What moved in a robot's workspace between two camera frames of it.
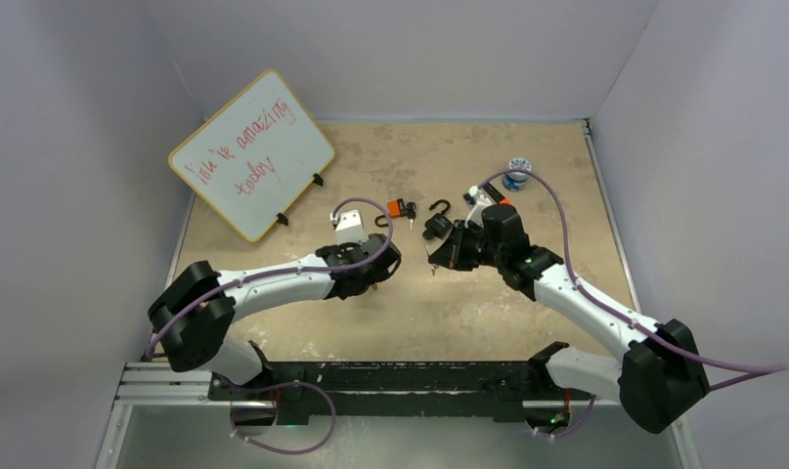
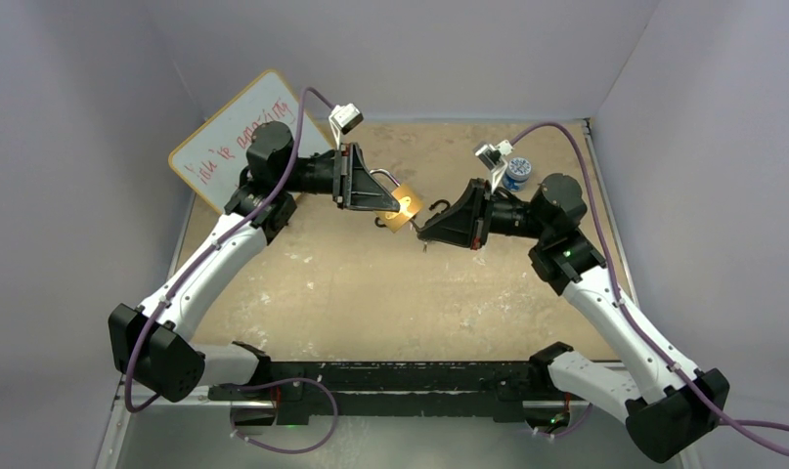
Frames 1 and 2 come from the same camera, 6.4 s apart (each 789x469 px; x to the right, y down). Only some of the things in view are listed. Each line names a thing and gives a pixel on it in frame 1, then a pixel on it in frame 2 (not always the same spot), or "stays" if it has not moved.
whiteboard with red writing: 255,156 stays
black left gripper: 347,248 to 364,189
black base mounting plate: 300,388 stays
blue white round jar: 516,181 stays
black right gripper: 451,254 to 457,226
